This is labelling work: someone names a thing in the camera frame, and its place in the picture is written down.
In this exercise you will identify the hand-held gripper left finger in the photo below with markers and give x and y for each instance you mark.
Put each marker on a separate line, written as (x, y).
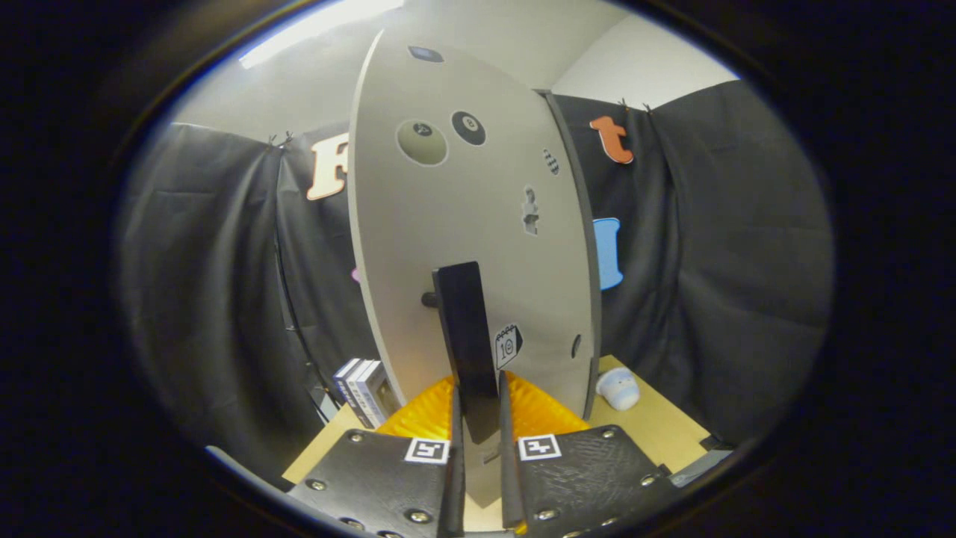
(373, 478)

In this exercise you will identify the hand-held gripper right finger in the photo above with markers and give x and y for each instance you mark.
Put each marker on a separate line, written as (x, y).
(582, 478)

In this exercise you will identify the white cabinet door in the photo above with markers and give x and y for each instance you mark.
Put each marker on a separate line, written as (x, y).
(463, 209)

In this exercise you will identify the grey cover book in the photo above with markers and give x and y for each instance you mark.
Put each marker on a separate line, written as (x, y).
(377, 396)

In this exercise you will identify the white spine book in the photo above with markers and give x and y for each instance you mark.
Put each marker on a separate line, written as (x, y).
(360, 392)

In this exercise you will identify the dark blue book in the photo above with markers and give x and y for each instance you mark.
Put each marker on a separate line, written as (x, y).
(346, 385)

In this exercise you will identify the black backdrop stand pole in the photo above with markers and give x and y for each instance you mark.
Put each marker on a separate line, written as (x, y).
(282, 299)

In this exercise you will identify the grey cabinet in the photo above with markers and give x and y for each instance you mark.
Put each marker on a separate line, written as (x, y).
(595, 269)

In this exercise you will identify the black backdrop cloth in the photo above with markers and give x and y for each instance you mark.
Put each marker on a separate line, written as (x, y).
(709, 261)

